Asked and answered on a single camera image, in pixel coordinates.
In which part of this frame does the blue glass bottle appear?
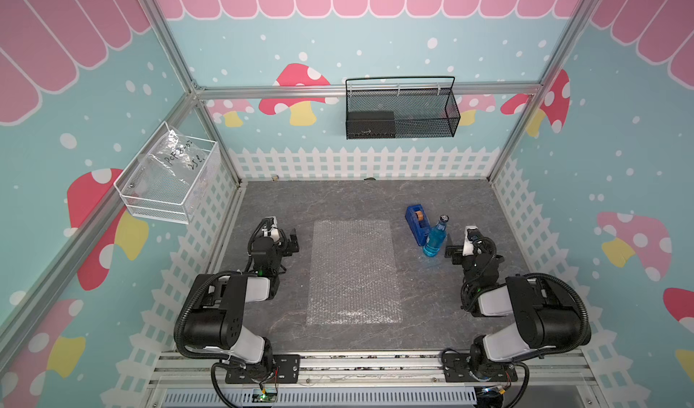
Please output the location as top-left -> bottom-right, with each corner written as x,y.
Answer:
423,215 -> 450,257

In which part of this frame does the clear bubble wrap sheet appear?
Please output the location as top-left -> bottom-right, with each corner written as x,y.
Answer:
307,220 -> 402,325

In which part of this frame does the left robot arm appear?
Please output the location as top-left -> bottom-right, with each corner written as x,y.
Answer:
173,229 -> 300,386

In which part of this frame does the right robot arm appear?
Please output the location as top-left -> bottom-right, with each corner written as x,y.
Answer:
440,236 -> 592,383

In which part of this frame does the blue tape dispenser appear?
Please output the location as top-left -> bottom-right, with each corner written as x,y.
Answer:
405,204 -> 431,247

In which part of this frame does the clear plastic bag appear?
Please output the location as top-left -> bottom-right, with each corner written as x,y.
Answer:
133,129 -> 210,204

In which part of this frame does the black box in basket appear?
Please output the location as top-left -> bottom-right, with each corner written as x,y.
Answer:
345,111 -> 396,140

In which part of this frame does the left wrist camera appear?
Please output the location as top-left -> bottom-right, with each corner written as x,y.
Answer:
260,216 -> 286,244

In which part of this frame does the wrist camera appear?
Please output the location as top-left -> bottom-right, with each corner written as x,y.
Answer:
466,225 -> 482,244
260,216 -> 286,244

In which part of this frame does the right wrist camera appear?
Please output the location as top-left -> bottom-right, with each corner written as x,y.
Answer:
466,225 -> 482,244

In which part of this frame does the white wire mesh basket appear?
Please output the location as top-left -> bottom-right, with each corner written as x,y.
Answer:
114,123 -> 222,225

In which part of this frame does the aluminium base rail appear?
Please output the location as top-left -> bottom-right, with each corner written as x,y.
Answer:
145,350 -> 603,408

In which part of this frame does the black wire mesh basket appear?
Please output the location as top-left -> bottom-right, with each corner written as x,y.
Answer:
344,76 -> 461,139

